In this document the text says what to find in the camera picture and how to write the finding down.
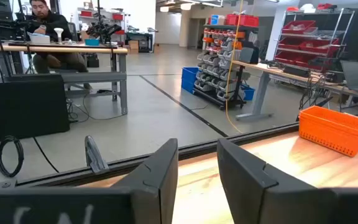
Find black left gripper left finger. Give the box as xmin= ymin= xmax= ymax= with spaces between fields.
xmin=112 ymin=138 xmax=179 ymax=224

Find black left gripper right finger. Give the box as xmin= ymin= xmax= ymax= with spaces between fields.
xmin=216 ymin=138 xmax=337 ymax=224

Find small blue crate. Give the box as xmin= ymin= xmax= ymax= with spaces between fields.
xmin=239 ymin=83 xmax=256 ymax=101

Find orange plastic basket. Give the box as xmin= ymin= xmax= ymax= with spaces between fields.
xmin=298 ymin=105 xmax=358 ymax=158

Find large blue crate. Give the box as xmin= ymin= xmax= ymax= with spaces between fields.
xmin=181 ymin=66 xmax=200 ymax=94

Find grey parts bin rack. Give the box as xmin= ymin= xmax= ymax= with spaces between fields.
xmin=194 ymin=24 xmax=254 ymax=110

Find wood desk grey legs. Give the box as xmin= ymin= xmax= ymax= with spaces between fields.
xmin=231 ymin=60 xmax=358 ymax=123

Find cardboard box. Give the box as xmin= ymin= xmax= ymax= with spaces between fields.
xmin=128 ymin=39 xmax=140 ymax=55

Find black cabinet box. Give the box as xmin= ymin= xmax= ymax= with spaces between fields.
xmin=0 ymin=73 xmax=71 ymax=142

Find red storage bins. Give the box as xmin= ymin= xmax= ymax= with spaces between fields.
xmin=224 ymin=14 xmax=260 ymax=28

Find wood top workbench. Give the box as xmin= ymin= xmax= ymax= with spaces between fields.
xmin=0 ymin=42 xmax=129 ymax=115

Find blue storage box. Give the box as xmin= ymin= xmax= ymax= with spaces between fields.
xmin=210 ymin=14 xmax=226 ymax=26

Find white shelf red bins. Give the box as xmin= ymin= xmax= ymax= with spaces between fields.
xmin=77 ymin=6 xmax=127 ymax=43

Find person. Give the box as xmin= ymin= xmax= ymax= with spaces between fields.
xmin=26 ymin=0 xmax=90 ymax=74

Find yellow extension cord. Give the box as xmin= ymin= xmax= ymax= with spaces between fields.
xmin=224 ymin=0 xmax=245 ymax=134

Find black cable bundle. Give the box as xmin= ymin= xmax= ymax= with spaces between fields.
xmin=298 ymin=73 xmax=334 ymax=110

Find coiled black floor cable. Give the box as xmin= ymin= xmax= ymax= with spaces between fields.
xmin=0 ymin=135 xmax=25 ymax=179

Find wire shelf red bins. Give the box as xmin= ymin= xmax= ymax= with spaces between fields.
xmin=273 ymin=7 xmax=356 ymax=74

